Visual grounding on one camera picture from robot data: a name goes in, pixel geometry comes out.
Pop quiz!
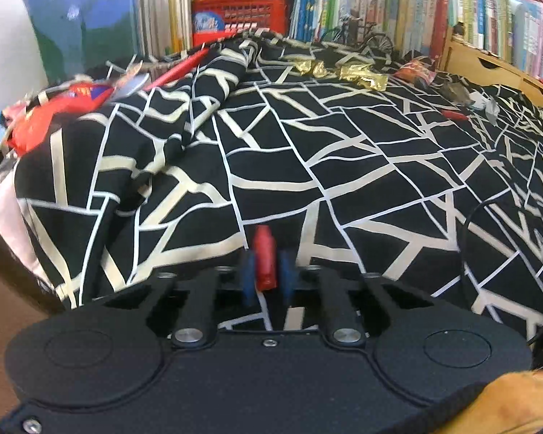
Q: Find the pink cloth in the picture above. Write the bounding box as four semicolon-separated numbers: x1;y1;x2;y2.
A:
0;176;42;291

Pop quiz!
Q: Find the black white patterned blanket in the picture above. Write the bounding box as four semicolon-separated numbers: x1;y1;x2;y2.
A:
13;29;543;344

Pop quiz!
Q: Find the small red wrapper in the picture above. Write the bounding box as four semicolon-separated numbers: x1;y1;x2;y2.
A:
252;225;278;291

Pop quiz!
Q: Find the person's left hand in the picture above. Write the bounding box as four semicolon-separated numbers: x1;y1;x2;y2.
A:
465;370;543;434

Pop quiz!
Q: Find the red plastic crate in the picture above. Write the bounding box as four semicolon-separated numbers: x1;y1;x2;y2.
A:
190;0;296;49

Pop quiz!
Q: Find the large blue picture book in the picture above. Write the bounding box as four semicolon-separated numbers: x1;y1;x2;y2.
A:
21;0;146;86

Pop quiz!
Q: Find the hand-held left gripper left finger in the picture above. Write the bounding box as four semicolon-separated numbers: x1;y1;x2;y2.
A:
102;251;260;350

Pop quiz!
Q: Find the red snack bag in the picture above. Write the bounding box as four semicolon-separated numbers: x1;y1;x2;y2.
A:
9;82;115;154

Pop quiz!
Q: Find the black model bicycle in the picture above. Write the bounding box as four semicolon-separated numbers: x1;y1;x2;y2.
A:
320;15;395;60

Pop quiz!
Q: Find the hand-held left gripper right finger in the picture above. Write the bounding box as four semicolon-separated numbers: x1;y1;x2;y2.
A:
278;251;437;350

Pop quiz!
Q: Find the row of tall picture books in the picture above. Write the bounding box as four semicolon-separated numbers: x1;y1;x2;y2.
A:
290;0;451;57

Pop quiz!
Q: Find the orange red snack wrapper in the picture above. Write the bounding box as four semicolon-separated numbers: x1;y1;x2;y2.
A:
395;59;436;85

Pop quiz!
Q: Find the row of small books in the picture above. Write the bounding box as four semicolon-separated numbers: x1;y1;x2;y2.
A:
448;0;543;92

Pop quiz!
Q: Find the wooden drawer box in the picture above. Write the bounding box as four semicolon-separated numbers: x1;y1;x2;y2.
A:
437;34;543;119

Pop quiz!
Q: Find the silver foil wrapper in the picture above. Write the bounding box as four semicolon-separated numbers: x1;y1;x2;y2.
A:
104;61;148;101

